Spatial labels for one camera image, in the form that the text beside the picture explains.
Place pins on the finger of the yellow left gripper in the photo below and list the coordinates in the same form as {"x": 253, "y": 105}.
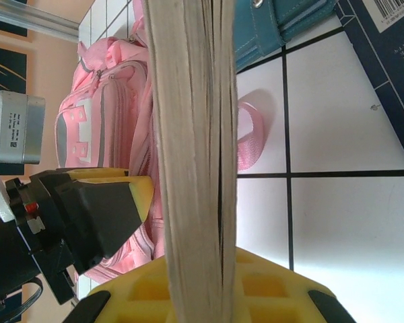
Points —
{"x": 97, "y": 215}
{"x": 97, "y": 173}

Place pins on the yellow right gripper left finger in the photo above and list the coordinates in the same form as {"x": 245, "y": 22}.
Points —
{"x": 121, "y": 304}

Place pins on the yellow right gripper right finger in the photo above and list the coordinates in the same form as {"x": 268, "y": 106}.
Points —
{"x": 289, "y": 296}

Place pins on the pink student backpack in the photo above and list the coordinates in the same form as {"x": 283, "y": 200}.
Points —
{"x": 121, "y": 117}

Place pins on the yellow paperback book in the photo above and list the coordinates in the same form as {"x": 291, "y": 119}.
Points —
{"x": 195, "y": 134}

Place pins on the small blue stitched case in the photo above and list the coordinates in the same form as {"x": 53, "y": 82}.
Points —
{"x": 262, "y": 33}

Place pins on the slate blue book with barcode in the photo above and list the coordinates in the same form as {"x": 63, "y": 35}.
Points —
{"x": 390, "y": 67}

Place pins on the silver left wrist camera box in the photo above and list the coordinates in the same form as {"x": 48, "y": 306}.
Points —
{"x": 20, "y": 128}

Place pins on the aluminium left corner post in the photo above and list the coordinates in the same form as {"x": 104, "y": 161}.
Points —
{"x": 37, "y": 23}

